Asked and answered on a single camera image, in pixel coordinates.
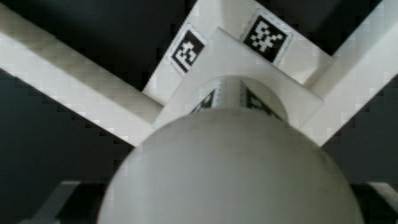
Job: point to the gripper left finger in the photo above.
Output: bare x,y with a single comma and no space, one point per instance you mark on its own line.
71,204

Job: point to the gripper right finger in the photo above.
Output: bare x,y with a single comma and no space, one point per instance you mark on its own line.
377,198

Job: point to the white lamp bulb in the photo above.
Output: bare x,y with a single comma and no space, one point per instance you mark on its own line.
227,169

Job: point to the white lamp base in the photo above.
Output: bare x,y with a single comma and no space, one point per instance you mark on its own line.
236,42

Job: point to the white U-shaped fence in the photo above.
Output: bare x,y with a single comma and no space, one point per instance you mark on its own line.
76,50

